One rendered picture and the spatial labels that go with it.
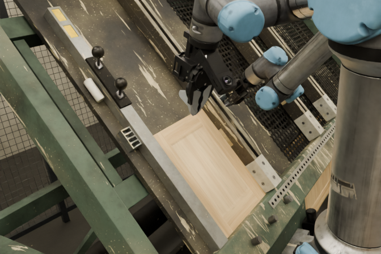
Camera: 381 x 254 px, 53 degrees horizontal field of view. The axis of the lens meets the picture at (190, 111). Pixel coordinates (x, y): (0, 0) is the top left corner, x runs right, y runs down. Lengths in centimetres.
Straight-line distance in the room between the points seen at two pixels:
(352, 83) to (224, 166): 101
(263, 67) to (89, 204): 73
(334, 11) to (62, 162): 85
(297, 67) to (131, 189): 62
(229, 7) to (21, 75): 65
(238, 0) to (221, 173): 79
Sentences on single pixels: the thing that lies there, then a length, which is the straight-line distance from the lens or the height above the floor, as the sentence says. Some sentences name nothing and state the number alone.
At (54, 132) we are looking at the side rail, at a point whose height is 136.
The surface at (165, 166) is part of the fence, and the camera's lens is 120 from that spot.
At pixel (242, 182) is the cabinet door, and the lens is 143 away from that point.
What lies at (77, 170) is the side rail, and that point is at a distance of 105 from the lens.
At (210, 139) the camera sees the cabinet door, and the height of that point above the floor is 113.
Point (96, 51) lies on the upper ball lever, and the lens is 116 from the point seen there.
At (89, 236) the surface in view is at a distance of 139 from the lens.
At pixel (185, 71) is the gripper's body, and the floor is 147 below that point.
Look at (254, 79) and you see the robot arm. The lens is 138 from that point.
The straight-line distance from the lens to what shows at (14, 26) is 138.
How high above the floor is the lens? 162
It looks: 15 degrees down
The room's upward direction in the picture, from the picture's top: 11 degrees counter-clockwise
